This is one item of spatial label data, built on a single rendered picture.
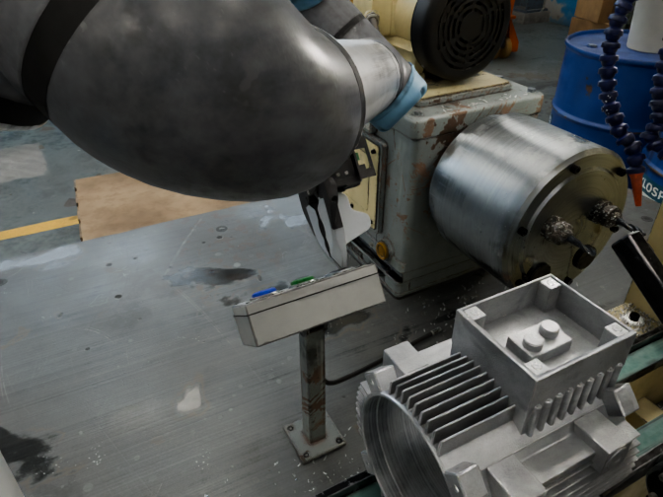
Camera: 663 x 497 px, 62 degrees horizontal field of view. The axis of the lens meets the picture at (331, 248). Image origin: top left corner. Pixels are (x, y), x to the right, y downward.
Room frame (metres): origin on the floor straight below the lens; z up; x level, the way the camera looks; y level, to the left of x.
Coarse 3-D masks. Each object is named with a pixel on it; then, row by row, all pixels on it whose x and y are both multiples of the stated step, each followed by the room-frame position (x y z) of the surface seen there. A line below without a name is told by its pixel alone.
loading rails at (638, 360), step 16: (640, 336) 0.59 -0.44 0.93; (656, 336) 0.60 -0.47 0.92; (640, 352) 0.57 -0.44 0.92; (656, 352) 0.57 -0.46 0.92; (624, 368) 0.54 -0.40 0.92; (640, 368) 0.54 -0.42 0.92; (656, 368) 0.56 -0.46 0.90; (640, 384) 0.54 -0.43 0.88; (656, 384) 0.57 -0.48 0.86; (640, 400) 0.55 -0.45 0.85; (656, 400) 0.58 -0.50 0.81; (640, 416) 0.52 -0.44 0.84; (656, 416) 0.52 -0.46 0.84; (640, 432) 0.44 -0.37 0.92; (656, 432) 0.44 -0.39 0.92; (640, 448) 0.41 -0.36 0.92; (656, 448) 0.41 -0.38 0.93; (640, 464) 0.38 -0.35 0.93; (352, 480) 0.36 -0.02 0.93; (368, 480) 0.37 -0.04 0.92; (624, 480) 0.37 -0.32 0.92; (640, 480) 0.39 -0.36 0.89; (320, 496) 0.35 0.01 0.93; (336, 496) 0.35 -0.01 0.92; (352, 496) 0.35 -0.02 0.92; (368, 496) 0.35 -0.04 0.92; (384, 496) 0.35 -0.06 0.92; (608, 496) 0.36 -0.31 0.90; (624, 496) 0.38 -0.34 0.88; (640, 496) 0.40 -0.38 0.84
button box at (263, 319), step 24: (288, 288) 0.53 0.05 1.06; (312, 288) 0.51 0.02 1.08; (336, 288) 0.52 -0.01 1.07; (360, 288) 0.53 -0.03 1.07; (240, 312) 0.49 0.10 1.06; (264, 312) 0.47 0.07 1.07; (288, 312) 0.48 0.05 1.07; (312, 312) 0.49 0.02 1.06; (336, 312) 0.50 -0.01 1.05; (264, 336) 0.46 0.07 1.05; (288, 336) 0.47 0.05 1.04
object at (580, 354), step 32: (512, 288) 0.43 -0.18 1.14; (544, 288) 0.43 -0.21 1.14; (480, 320) 0.38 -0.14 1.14; (512, 320) 0.41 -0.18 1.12; (544, 320) 0.39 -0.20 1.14; (576, 320) 0.41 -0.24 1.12; (608, 320) 0.38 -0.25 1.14; (480, 352) 0.36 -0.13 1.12; (512, 352) 0.37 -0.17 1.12; (544, 352) 0.36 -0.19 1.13; (576, 352) 0.37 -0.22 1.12; (608, 352) 0.35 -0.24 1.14; (512, 384) 0.32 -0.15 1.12; (544, 384) 0.31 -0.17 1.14; (576, 384) 0.33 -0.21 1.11; (608, 384) 0.36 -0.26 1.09; (544, 416) 0.31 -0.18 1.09
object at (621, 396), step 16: (384, 368) 0.37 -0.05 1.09; (368, 384) 0.37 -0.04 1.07; (384, 384) 0.36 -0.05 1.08; (624, 384) 0.35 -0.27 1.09; (608, 400) 0.34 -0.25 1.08; (624, 400) 0.34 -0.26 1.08; (624, 416) 0.33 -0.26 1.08; (368, 464) 0.37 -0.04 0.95; (464, 464) 0.27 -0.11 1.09; (448, 480) 0.27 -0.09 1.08; (464, 480) 0.26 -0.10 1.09; (480, 480) 0.26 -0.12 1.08; (464, 496) 0.25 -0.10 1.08; (480, 496) 0.25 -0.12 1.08
